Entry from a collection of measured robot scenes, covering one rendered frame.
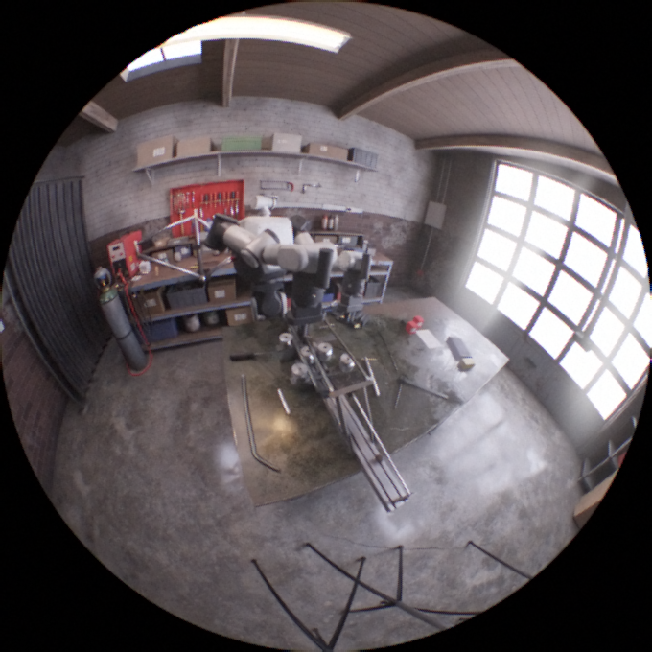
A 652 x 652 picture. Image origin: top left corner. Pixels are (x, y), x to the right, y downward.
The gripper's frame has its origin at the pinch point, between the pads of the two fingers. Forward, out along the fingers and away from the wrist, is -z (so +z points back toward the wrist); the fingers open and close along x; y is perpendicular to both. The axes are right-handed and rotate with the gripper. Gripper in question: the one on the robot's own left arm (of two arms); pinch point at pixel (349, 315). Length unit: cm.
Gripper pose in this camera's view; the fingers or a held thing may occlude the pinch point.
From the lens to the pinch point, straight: 84.9
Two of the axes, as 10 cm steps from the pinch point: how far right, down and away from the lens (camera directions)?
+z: 0.9, -9.2, -3.8
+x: 7.8, -1.7, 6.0
